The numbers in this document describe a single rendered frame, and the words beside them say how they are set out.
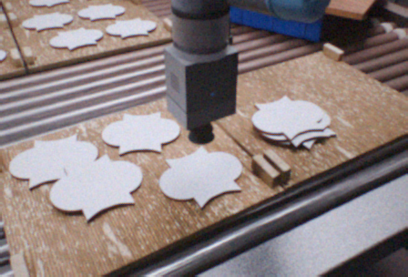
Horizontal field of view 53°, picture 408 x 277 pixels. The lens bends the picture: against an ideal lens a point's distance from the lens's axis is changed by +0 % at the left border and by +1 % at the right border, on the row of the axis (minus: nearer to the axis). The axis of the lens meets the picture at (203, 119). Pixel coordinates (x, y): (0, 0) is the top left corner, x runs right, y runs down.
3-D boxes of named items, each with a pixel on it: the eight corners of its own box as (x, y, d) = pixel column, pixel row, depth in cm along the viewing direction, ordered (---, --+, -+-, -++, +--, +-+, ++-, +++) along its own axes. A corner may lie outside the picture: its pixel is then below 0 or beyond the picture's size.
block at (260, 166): (280, 186, 68) (281, 173, 66) (270, 189, 67) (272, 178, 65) (258, 164, 72) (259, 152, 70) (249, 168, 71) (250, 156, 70)
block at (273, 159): (290, 179, 69) (292, 168, 67) (281, 183, 68) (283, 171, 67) (269, 159, 73) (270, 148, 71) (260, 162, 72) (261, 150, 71)
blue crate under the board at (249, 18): (351, 9, 136) (357, -21, 130) (320, 44, 115) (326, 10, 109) (265, -6, 149) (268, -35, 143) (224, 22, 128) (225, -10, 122)
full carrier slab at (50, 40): (178, 40, 117) (178, 25, 115) (30, 73, 102) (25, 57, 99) (135, 2, 142) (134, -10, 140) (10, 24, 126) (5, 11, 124)
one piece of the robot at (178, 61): (200, -2, 61) (200, 91, 70) (145, 9, 57) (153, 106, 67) (247, 25, 52) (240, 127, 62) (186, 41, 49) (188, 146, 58)
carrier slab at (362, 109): (441, 122, 85) (443, 117, 84) (285, 194, 68) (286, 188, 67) (321, 56, 109) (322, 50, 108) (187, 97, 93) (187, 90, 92)
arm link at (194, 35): (160, 5, 53) (214, -6, 56) (163, 37, 56) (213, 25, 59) (188, 25, 48) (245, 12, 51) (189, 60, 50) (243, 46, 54)
